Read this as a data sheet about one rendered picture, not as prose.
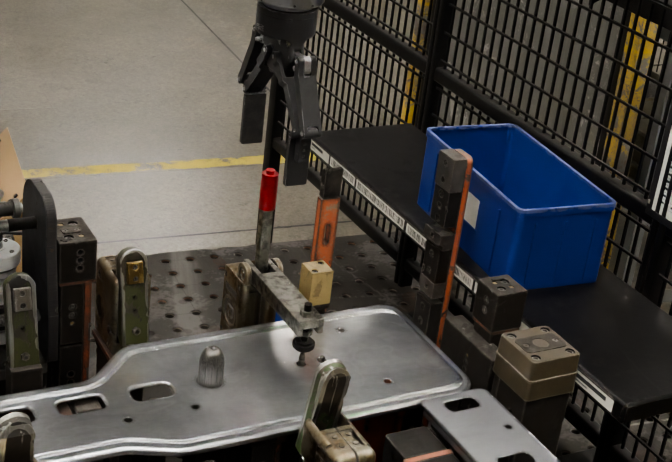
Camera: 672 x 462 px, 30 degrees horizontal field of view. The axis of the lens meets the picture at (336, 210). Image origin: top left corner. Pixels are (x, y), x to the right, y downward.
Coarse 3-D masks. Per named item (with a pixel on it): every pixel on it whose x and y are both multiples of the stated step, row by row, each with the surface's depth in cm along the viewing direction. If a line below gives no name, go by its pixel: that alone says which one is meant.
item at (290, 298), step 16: (256, 272) 167; (272, 272) 167; (256, 288) 167; (272, 288) 163; (288, 288) 164; (272, 304) 163; (288, 304) 160; (304, 304) 157; (288, 320) 159; (304, 320) 157; (320, 320) 158; (304, 336) 159; (304, 352) 159
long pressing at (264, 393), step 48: (192, 336) 164; (240, 336) 166; (288, 336) 167; (336, 336) 168; (384, 336) 170; (96, 384) 152; (144, 384) 153; (192, 384) 154; (240, 384) 155; (288, 384) 157; (384, 384) 159; (432, 384) 160; (48, 432) 142; (96, 432) 143; (144, 432) 144; (192, 432) 145; (240, 432) 147; (288, 432) 149
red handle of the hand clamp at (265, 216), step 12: (264, 180) 163; (276, 180) 163; (264, 192) 163; (276, 192) 164; (264, 204) 164; (264, 216) 165; (264, 228) 166; (264, 240) 167; (264, 252) 168; (264, 264) 168
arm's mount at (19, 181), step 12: (0, 144) 220; (12, 144) 216; (0, 156) 216; (12, 156) 213; (0, 168) 213; (12, 168) 210; (0, 180) 210; (12, 180) 207; (24, 180) 204; (12, 192) 204
